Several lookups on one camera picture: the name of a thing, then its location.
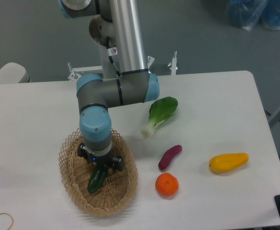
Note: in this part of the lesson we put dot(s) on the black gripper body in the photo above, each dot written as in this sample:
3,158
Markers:
105,159

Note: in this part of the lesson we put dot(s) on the purple sweet potato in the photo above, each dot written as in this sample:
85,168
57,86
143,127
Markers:
168,156

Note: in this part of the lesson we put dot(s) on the dark green cucumber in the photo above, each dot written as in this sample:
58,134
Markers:
97,178

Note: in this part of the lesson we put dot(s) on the woven wicker basket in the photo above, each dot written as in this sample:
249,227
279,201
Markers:
117,188

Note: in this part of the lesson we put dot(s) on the yellow papaya fruit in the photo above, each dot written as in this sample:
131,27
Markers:
228,162

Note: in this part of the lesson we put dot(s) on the blue plastic bag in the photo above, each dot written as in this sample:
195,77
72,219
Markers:
246,14

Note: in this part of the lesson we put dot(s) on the tan rubber band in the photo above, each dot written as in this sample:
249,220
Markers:
11,218

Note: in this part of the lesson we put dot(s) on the white chair armrest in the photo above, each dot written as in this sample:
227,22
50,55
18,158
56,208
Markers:
13,73

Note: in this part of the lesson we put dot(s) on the orange mandarin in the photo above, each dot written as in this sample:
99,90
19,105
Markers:
166,184

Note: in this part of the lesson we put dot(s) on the green bok choy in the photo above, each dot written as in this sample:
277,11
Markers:
160,111

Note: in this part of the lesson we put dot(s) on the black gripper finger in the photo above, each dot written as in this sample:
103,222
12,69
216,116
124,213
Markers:
116,163
83,153

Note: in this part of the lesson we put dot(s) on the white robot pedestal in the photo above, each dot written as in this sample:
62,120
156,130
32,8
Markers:
106,60

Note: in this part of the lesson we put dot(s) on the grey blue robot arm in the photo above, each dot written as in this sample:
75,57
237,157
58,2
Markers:
120,28

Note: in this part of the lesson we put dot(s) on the white metal base frame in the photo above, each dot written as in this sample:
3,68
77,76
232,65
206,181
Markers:
76,73

